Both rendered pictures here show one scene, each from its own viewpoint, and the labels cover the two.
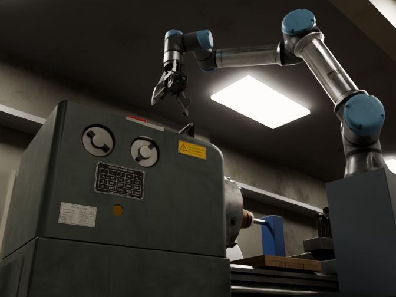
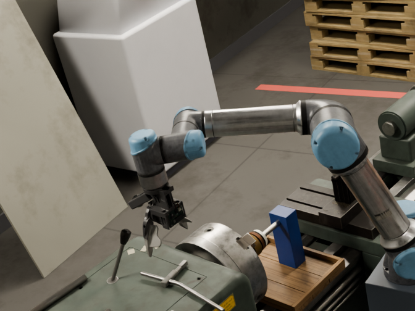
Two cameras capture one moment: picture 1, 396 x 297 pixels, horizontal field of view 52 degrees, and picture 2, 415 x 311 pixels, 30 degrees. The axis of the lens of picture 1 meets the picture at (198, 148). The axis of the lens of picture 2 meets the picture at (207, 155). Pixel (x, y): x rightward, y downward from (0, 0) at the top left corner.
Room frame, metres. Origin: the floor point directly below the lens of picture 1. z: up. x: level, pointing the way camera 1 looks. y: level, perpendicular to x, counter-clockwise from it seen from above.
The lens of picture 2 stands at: (-0.52, 0.18, 2.58)
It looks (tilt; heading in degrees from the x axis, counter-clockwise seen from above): 27 degrees down; 353
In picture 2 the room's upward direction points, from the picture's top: 14 degrees counter-clockwise
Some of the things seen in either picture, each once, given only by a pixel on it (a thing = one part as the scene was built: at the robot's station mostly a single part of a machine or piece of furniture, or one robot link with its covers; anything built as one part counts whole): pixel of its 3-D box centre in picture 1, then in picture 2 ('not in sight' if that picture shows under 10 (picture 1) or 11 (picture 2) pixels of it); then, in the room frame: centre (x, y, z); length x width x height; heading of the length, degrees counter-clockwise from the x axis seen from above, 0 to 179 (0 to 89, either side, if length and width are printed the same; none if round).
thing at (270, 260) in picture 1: (262, 268); (280, 272); (1.75, -0.27, 0.88); 0.36 x 0.30 x 0.04; 34
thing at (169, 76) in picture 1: (174, 78); (162, 203); (1.33, 0.09, 1.54); 0.09 x 0.08 x 0.12; 34
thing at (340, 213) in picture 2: (327, 246); (345, 206); (1.86, -0.59, 1.00); 0.20 x 0.10 x 0.05; 124
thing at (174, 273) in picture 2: not in sight; (174, 273); (1.39, 0.11, 1.27); 0.12 x 0.02 x 0.02; 132
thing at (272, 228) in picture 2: (257, 221); (268, 230); (1.74, -0.26, 1.08); 0.13 x 0.07 x 0.07; 124
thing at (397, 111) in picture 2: not in sight; (408, 128); (2.26, -1.04, 1.01); 0.30 x 0.20 x 0.29; 124
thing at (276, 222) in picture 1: (273, 243); (287, 236); (1.79, -0.33, 1.00); 0.08 x 0.06 x 0.23; 34
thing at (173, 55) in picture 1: (174, 62); (154, 177); (1.33, 0.10, 1.62); 0.08 x 0.08 x 0.05
